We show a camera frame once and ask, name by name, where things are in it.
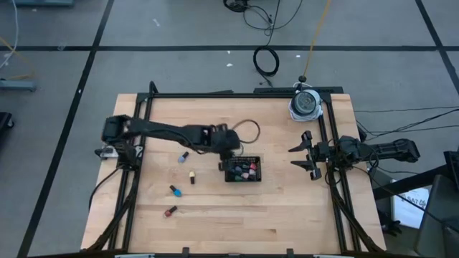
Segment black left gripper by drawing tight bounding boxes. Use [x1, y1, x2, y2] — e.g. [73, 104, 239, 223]
[211, 123, 242, 173]

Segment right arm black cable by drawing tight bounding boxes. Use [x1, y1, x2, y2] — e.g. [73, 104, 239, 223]
[324, 138, 382, 187]

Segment black plastic slotted basket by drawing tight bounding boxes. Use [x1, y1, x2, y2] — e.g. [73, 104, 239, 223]
[224, 155, 262, 183]

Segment yellow hanging cable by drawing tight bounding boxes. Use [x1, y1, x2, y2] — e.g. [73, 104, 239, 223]
[303, 0, 333, 78]

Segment black caster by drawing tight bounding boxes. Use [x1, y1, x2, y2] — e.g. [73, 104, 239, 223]
[0, 111, 16, 133]

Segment yellow floor cable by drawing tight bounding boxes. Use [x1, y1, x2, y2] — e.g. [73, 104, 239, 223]
[0, 34, 37, 82]

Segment white printed paper sheet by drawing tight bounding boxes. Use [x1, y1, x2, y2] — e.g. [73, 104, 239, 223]
[392, 186, 430, 230]

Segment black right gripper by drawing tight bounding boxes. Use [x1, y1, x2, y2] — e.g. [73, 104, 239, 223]
[288, 130, 336, 181]

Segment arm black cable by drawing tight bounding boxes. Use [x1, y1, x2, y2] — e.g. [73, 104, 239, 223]
[324, 138, 382, 187]
[232, 119, 261, 145]

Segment dark grey cabinet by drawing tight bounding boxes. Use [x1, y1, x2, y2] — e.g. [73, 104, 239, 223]
[415, 174, 459, 258]

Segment tangled black floor cable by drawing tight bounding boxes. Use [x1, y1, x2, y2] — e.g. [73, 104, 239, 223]
[222, 0, 306, 47]

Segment white floor cable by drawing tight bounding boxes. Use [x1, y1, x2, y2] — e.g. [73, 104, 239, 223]
[0, 0, 19, 71]

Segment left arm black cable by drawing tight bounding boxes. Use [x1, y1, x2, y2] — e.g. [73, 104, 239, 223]
[232, 119, 261, 145]

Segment black diagonal beam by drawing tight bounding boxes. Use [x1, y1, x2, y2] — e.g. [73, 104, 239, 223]
[372, 165, 449, 201]

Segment black aluminium table frame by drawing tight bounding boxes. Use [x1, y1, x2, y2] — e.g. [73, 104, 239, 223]
[84, 80, 387, 254]

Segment grey blue floor bar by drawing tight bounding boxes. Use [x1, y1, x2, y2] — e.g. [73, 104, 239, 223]
[0, 79, 38, 92]
[13, 0, 75, 7]

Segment coiled black floor cable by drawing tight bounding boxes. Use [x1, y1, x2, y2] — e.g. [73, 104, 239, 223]
[252, 45, 281, 88]

